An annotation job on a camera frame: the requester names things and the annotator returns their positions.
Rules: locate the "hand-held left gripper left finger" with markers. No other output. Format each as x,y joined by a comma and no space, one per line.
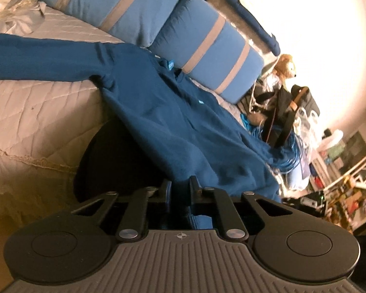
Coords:
166,190

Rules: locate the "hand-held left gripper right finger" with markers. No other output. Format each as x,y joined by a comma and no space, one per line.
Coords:
193,189

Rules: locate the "dark blue sweater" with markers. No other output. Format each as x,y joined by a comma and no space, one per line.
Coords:
170,122

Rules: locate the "teal cloth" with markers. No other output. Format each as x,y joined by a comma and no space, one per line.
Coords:
247,122

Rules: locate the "white plastic bag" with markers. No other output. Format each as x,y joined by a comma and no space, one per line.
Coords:
311,128

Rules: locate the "blue grey-striped pillow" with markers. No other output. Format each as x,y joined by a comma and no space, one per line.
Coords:
207,42
109,3

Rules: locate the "tan teddy bear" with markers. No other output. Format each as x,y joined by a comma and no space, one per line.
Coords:
285,65

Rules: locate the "grey quilted bed cover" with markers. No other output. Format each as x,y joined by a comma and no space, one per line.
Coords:
33,113

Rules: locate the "white wooden rack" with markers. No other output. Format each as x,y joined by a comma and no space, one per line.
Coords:
347,171

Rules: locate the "dark blue padded blanket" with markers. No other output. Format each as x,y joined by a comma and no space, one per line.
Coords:
253,18

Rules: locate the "pale blue crumpled cloth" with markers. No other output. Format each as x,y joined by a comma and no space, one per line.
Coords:
15,19

